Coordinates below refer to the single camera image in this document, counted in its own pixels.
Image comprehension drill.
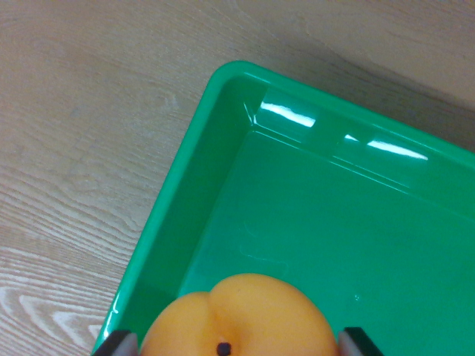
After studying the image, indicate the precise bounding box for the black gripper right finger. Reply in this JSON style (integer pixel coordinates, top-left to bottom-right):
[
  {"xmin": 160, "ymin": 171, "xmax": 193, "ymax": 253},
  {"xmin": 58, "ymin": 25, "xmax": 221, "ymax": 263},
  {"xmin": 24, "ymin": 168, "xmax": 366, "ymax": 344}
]
[{"xmin": 338, "ymin": 326, "xmax": 386, "ymax": 356}]

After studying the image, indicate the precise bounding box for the green plastic bin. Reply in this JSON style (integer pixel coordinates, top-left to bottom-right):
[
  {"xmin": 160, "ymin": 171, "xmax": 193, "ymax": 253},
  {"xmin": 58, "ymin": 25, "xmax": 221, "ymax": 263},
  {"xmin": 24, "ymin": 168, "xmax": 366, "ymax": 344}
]
[{"xmin": 91, "ymin": 60, "xmax": 475, "ymax": 356}]

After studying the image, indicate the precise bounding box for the yellow orange apricot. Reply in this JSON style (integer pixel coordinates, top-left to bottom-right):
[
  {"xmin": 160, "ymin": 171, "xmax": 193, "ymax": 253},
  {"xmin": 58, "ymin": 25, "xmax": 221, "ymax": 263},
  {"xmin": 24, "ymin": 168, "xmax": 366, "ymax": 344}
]
[{"xmin": 140, "ymin": 273, "xmax": 339, "ymax": 356}]

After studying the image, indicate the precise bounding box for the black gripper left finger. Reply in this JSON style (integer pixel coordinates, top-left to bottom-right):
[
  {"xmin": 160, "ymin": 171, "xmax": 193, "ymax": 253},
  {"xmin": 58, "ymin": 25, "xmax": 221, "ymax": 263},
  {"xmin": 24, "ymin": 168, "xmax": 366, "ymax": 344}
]
[{"xmin": 91, "ymin": 329, "xmax": 139, "ymax": 356}]

